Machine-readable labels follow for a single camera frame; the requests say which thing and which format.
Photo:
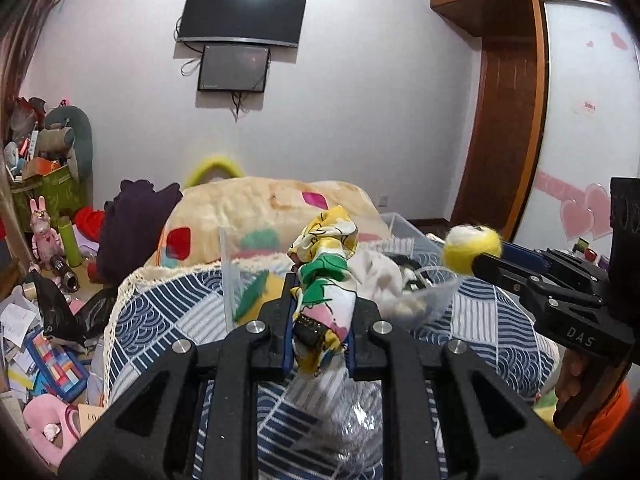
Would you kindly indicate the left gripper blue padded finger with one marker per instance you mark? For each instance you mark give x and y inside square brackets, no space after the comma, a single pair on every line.
[532,261]

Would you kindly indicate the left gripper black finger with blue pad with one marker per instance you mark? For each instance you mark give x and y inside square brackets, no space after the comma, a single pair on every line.
[445,410]
[193,409]

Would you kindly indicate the yellow white plush ball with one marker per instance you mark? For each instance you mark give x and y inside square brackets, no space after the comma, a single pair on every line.
[464,243]

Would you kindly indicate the silver mesh scrubber bag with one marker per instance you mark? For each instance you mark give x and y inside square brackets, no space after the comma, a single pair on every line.
[347,430]

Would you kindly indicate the white drawstring bag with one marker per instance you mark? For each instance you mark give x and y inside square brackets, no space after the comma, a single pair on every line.
[379,280]

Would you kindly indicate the floral yellow white cloth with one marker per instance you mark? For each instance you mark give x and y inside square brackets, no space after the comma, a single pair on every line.
[326,293]

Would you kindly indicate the clear plastic storage box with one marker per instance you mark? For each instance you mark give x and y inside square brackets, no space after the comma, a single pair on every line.
[405,239]

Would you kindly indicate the green knitted cloth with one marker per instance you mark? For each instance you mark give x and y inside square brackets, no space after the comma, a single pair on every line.
[250,295]

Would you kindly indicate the black strap pouch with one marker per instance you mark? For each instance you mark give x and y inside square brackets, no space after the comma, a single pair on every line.
[413,277]

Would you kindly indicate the person hand on gripper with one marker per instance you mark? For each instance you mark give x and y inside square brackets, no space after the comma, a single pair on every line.
[568,384]

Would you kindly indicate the navy patterned table cloth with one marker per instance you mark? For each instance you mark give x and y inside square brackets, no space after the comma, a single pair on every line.
[158,306]

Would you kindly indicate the black plastic bag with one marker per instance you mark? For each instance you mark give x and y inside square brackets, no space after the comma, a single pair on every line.
[60,322]

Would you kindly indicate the wooden wardrobe with door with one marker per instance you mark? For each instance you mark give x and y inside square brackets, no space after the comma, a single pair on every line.
[506,136]

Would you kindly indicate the beige patchwork blanket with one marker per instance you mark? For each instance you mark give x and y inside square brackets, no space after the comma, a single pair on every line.
[254,216]

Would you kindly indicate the black flashlight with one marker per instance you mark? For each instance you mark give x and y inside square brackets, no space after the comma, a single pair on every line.
[69,279]

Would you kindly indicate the green bottle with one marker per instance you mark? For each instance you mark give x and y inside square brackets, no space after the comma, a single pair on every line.
[71,249]

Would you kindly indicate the dark purple garment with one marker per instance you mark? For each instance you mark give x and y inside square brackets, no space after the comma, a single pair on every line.
[132,226]

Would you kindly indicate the pink rabbit figurine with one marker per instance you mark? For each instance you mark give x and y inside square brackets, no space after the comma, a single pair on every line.
[46,242]

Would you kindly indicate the red plush item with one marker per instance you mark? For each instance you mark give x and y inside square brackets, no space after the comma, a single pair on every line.
[89,222]

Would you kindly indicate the green cardboard box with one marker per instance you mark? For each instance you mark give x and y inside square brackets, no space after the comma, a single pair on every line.
[64,196]

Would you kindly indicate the grey green neck pillow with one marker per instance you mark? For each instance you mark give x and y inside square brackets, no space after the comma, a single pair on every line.
[67,133]

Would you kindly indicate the brown striped curtain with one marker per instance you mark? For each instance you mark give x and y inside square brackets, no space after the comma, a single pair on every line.
[21,25]

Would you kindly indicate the small black wall monitor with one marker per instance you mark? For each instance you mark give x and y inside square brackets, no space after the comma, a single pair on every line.
[233,68]

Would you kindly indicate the large black wall tv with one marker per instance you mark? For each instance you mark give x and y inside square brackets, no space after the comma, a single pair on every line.
[271,22]

